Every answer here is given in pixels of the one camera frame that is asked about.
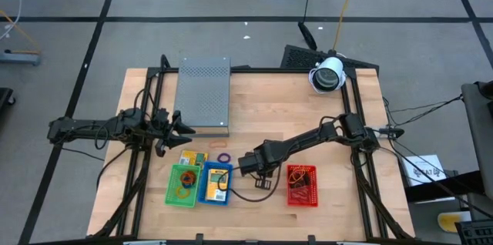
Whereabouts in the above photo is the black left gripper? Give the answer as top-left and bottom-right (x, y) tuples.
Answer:
(148, 107), (197, 158)

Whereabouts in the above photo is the orange coil wristband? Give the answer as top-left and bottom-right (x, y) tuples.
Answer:
(179, 169), (198, 185)

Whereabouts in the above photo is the dark rubber band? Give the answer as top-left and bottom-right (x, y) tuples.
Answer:
(290, 175), (311, 190)

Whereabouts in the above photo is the green plastic basket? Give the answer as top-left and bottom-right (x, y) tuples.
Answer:
(164, 163), (202, 209)

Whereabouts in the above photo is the red plastic basket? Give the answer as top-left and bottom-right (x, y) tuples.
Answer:
(286, 164), (320, 208)

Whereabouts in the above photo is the grey perforated metal shelf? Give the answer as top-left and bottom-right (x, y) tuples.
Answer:
(173, 57), (232, 138)

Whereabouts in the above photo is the blue plastic basket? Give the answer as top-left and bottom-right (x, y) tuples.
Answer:
(196, 161), (234, 206)

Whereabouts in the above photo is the black perforated computer case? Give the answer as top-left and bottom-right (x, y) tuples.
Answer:
(280, 43), (381, 71)

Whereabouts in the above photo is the white printed box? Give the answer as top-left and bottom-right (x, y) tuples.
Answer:
(401, 154), (448, 187)

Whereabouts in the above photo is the black floor object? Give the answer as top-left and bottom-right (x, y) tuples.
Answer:
(0, 87), (16, 107)

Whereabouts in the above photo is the black bench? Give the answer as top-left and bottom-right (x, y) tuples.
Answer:
(404, 169), (487, 204)

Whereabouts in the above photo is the yellow white object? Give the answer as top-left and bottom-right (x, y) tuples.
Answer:
(437, 210), (474, 234)

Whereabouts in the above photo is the grey chair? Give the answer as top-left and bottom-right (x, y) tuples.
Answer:
(461, 80), (493, 200)

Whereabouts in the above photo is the black plastic crate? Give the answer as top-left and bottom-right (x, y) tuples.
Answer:
(455, 220), (493, 245)

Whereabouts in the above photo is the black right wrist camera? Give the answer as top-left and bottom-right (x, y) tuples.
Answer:
(238, 153), (257, 177)

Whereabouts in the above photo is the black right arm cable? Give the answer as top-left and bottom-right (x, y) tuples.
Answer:
(216, 167), (282, 203)

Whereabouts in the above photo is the black aluminium table frame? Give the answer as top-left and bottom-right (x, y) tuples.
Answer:
(91, 54), (416, 245)

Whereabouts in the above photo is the black hanging cable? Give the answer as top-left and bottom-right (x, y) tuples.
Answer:
(297, 0), (318, 52)

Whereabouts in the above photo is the yellow hanging cable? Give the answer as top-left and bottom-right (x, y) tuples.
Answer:
(331, 0), (363, 52)

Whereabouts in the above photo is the orange floor cable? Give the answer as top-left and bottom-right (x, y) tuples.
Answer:
(0, 8), (39, 54)

